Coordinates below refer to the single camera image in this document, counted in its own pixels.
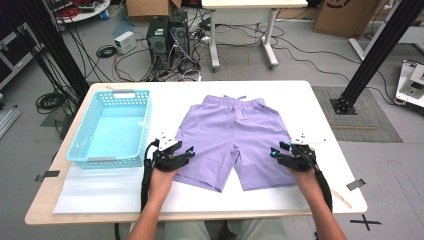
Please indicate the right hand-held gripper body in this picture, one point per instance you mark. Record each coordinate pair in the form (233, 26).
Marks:
(301, 161)

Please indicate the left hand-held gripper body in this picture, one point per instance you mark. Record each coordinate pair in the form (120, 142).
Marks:
(165, 161)

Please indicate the purple shorts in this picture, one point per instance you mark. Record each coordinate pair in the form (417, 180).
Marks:
(230, 133)

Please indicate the light blue plastic basket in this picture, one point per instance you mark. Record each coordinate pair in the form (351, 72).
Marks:
(113, 136)

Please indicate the person's left hand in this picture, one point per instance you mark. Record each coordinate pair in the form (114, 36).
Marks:
(160, 185)

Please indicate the person's right hand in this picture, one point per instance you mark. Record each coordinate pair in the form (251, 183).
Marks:
(308, 186)

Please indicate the thin wooden stick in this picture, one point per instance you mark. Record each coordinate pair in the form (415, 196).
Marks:
(341, 198)

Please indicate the black tape strip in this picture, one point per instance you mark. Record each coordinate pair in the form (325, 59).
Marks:
(356, 184)
(50, 174)

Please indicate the person's grey trousers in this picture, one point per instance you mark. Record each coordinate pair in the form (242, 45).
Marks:
(193, 231)

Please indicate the grey floor mat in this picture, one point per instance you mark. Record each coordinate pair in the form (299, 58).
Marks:
(366, 113)

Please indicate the large black computer tower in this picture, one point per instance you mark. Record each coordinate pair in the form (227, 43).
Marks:
(157, 43)

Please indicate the small black computer tower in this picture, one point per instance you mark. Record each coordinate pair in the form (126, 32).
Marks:
(180, 35)

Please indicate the white box device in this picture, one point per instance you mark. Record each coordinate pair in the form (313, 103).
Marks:
(125, 41)

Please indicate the white machine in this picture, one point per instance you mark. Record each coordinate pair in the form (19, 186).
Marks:
(411, 86)

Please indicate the large cardboard box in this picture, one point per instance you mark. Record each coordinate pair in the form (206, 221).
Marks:
(346, 18)

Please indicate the small cardboard box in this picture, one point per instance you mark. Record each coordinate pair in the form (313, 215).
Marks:
(150, 7)

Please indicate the white desk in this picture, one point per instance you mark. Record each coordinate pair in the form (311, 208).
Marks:
(253, 4)

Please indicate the round white table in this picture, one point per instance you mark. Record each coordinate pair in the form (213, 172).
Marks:
(96, 10)

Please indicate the aluminium profile bars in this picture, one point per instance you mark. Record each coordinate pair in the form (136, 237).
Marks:
(6, 121)

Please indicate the grey metal rack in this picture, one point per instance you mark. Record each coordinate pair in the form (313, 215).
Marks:
(13, 66)

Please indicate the white metal frame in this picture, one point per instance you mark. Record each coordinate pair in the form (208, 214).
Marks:
(356, 48)

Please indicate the black metal frame post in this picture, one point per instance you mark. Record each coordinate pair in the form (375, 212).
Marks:
(376, 50)
(56, 43)

